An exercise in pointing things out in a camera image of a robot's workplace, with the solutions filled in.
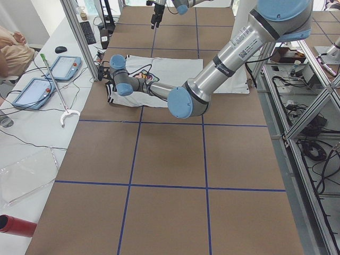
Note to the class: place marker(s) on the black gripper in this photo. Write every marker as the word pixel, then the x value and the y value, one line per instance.
pixel 156 11

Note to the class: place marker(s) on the white grey cartoon t-shirt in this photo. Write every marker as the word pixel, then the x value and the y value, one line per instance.
pixel 170 71

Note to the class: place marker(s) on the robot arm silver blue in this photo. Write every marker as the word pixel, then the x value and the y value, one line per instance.
pixel 268 21
pixel 181 6

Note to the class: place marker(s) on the seated person beige clothes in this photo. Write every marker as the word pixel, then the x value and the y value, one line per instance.
pixel 16 55

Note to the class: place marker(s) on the black power adapter box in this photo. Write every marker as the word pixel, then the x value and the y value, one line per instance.
pixel 104 38

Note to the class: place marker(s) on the black keyboard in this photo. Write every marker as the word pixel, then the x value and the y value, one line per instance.
pixel 88 33

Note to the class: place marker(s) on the black computer mouse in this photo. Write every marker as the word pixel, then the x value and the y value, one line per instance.
pixel 60 49

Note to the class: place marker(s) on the far blue teach pendant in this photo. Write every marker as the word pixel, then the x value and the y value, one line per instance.
pixel 64 68

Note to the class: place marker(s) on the blue teach pendant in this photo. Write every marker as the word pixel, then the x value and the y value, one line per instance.
pixel 35 94
pixel 64 68

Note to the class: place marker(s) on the metal reacher grabber tool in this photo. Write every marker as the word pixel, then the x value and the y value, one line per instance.
pixel 67 110

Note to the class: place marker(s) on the near blue teach pendant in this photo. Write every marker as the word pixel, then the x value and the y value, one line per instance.
pixel 35 94

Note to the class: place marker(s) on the clear plastic bag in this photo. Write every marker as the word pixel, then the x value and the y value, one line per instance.
pixel 27 176

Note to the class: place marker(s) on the red cylinder bottle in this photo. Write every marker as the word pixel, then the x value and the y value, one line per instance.
pixel 17 226

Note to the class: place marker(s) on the aluminium frame post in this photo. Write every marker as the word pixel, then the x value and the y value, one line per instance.
pixel 79 36

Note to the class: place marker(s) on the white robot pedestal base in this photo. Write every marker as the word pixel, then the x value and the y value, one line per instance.
pixel 238 82

